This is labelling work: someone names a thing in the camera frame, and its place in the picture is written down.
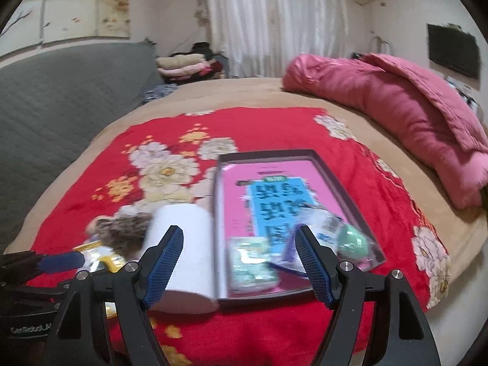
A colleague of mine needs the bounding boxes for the red floral blanket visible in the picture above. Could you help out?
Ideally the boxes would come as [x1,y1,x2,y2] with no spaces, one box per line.
[27,107,452,366]

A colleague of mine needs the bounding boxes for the wardrobe with painted doors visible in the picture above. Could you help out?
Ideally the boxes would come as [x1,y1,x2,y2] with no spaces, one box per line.
[0,0,132,59]

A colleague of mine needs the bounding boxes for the yellow packet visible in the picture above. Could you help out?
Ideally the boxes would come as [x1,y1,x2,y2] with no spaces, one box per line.
[72,242,126,275]

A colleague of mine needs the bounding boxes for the dark clothes pile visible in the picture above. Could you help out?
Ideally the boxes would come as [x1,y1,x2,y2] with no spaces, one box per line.
[191,42,229,79]

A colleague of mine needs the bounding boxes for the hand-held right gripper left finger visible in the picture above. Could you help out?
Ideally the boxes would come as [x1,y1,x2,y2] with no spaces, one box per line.
[46,225,185,366]

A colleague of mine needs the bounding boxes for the green tissue pack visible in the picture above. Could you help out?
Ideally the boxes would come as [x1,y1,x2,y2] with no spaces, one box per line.
[227,236,281,296]

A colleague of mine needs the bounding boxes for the white paper towel roll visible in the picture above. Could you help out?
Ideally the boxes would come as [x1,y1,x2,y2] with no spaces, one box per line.
[143,204,221,315]

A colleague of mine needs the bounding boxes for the black television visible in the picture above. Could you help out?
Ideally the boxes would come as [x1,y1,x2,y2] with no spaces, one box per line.
[426,23,480,81]

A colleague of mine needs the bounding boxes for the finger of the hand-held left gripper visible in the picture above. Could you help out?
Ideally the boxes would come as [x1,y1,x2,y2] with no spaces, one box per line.
[0,251,85,280]

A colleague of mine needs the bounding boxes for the leopard print scrunchie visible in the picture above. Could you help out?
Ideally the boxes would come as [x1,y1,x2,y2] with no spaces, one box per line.
[86,211,155,262]

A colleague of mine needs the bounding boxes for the stack of folded blankets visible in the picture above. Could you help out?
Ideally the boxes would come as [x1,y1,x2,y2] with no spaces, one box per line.
[156,53,208,81]

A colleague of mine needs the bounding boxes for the grey cardboard box pink print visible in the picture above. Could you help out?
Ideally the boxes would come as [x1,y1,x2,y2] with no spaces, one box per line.
[213,149,386,309]

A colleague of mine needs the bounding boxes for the grey quilted cover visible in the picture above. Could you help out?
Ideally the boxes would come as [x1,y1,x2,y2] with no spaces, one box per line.
[0,40,166,254]

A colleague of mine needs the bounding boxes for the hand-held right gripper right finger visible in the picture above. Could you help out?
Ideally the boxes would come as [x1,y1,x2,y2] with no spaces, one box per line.
[294,226,443,366]

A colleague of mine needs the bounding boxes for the blue and white packet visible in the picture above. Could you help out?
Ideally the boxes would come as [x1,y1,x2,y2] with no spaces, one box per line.
[267,232,317,279]

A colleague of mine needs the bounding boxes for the blue patterned cloth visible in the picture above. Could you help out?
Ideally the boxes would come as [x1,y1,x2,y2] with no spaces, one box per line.
[143,83,180,104]

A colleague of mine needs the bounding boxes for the white curtain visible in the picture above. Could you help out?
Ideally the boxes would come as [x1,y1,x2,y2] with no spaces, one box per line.
[204,0,349,79]

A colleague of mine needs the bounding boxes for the metal rack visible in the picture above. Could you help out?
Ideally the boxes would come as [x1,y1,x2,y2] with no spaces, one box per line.
[371,35,394,55]

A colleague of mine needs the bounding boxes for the bed with beige sheet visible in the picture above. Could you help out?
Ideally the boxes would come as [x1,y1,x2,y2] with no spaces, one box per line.
[4,76,488,313]

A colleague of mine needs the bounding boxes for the green sponge in clear packet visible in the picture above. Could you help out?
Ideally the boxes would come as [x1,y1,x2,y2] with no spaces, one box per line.
[301,206,384,271]

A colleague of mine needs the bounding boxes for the pink quilt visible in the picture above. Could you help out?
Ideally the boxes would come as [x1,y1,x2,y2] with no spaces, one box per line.
[282,53,488,210]

